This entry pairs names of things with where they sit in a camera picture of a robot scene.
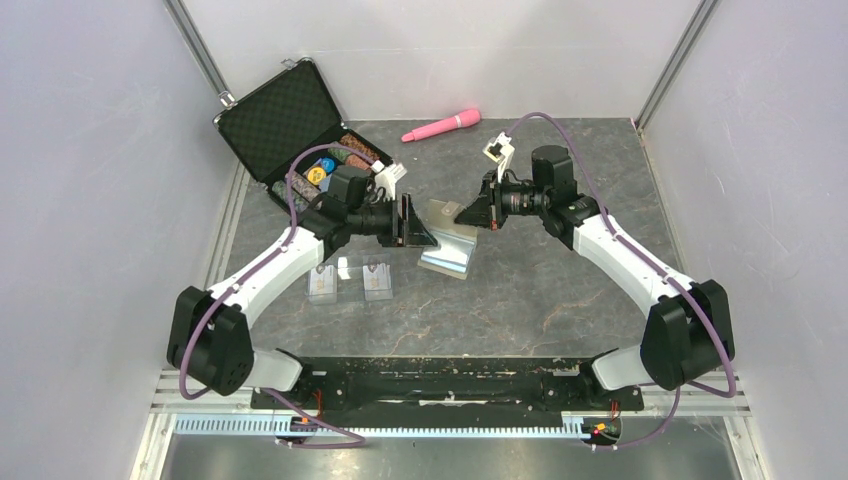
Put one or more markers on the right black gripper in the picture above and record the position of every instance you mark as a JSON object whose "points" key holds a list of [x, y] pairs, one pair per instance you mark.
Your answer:
{"points": [[486, 211]]}

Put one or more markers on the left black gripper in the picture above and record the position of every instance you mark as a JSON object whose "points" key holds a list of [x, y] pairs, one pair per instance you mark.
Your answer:
{"points": [[408, 230]]}

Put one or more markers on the beige leather card holder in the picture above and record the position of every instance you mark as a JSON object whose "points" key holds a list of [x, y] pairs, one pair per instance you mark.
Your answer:
{"points": [[456, 243]]}

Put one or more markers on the credit card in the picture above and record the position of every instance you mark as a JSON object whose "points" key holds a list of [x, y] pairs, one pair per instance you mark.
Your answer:
{"points": [[376, 278], [322, 281]]}

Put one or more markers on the clear acrylic card stand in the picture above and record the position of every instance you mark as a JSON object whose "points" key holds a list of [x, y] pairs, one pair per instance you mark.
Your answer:
{"points": [[349, 280]]}

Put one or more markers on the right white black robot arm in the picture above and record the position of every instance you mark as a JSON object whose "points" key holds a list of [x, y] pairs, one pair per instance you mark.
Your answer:
{"points": [[688, 329]]}

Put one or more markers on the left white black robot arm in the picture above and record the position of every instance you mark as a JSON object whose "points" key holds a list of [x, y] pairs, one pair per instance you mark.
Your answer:
{"points": [[210, 340]]}

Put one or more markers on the pink wand massager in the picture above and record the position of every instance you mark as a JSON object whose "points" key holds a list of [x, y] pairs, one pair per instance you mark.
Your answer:
{"points": [[464, 119]]}

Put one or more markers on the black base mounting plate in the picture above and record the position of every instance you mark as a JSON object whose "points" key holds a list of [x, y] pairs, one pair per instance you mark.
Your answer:
{"points": [[404, 391]]}

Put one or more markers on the black poker chip case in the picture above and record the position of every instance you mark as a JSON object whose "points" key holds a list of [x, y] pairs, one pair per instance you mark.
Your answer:
{"points": [[268, 128]]}

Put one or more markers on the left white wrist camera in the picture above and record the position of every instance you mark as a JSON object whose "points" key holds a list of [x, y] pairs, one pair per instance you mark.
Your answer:
{"points": [[387, 176]]}

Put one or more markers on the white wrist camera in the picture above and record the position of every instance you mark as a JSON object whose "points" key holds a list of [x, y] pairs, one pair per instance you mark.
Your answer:
{"points": [[387, 176], [500, 150]]}

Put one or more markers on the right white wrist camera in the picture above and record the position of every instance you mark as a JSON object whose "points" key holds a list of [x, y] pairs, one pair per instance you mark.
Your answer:
{"points": [[500, 150]]}

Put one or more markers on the white slotted cable duct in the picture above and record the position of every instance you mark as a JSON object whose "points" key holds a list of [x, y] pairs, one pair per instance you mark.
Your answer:
{"points": [[279, 425]]}

